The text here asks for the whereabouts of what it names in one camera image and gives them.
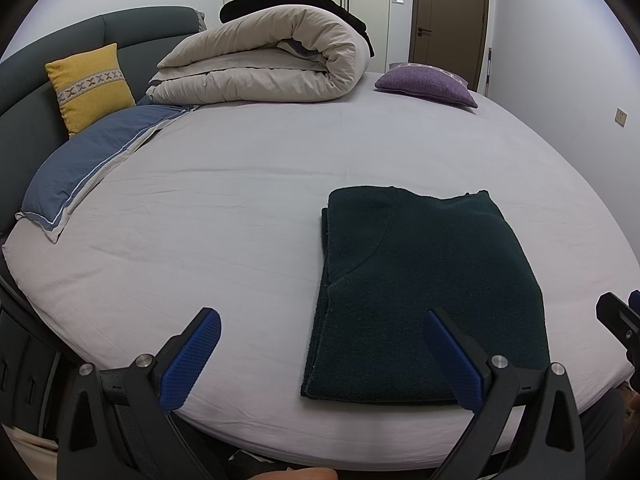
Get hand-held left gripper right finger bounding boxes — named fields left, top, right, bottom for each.
left=425, top=308, right=586, bottom=480

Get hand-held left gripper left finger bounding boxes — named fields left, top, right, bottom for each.
left=56, top=306, right=223, bottom=480

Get dark green sweater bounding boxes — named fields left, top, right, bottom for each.
left=300, top=186, right=551, bottom=406

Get person's left hand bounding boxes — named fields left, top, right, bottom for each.
left=252, top=467, right=338, bottom=480

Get person's grey trousers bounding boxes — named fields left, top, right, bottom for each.
left=580, top=389, right=628, bottom=461

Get dark bedside cabinet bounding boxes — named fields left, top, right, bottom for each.
left=0, top=280, right=66, bottom=436

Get bed with white sheet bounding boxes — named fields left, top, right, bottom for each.
left=0, top=70, right=640, bottom=471

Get blue pillow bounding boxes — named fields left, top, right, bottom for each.
left=15, top=104, right=201, bottom=245

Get purple cushion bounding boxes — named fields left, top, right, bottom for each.
left=375, top=62, right=478, bottom=109

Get yellow patterned cushion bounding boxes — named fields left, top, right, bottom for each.
left=45, top=43, right=137, bottom=138

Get beige folded duvet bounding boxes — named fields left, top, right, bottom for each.
left=147, top=4, right=370, bottom=107

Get grey-blue bed headboard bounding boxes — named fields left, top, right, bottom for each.
left=0, top=6, right=206, bottom=241

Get brown door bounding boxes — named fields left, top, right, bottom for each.
left=409, top=0, right=490, bottom=92

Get black cloth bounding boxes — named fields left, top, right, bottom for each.
left=219, top=0, right=375, bottom=58

